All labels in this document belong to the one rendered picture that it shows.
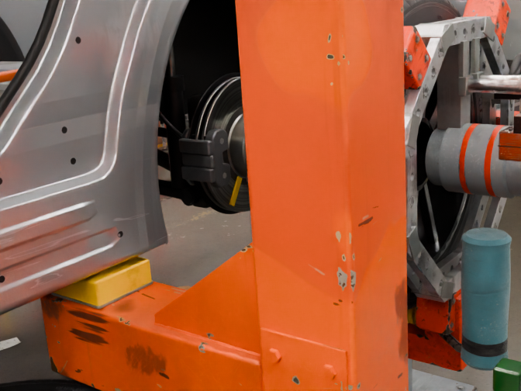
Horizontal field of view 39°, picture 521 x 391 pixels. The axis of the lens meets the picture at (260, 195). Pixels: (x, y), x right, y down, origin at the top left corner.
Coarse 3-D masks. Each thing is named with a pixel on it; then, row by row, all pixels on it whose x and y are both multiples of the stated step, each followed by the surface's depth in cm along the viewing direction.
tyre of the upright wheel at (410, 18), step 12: (408, 0) 139; (420, 0) 142; (432, 0) 146; (444, 0) 151; (408, 12) 139; (420, 12) 143; (432, 12) 147; (444, 12) 151; (456, 12) 156; (408, 24) 139; (480, 96) 172; (480, 108) 173; (480, 120) 174; (468, 204) 174; (456, 240) 170; (444, 252) 166; (408, 288) 152; (408, 300) 153
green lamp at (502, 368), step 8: (504, 360) 108; (512, 360) 108; (496, 368) 106; (504, 368) 106; (512, 368) 105; (520, 368) 105; (496, 376) 106; (504, 376) 105; (512, 376) 104; (520, 376) 104; (496, 384) 106; (504, 384) 105; (512, 384) 105; (520, 384) 104
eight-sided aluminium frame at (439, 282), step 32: (448, 32) 133; (480, 32) 146; (480, 64) 159; (416, 96) 127; (416, 128) 127; (416, 160) 129; (416, 192) 131; (416, 224) 132; (480, 224) 170; (416, 256) 133; (448, 256) 160; (416, 288) 146; (448, 288) 147
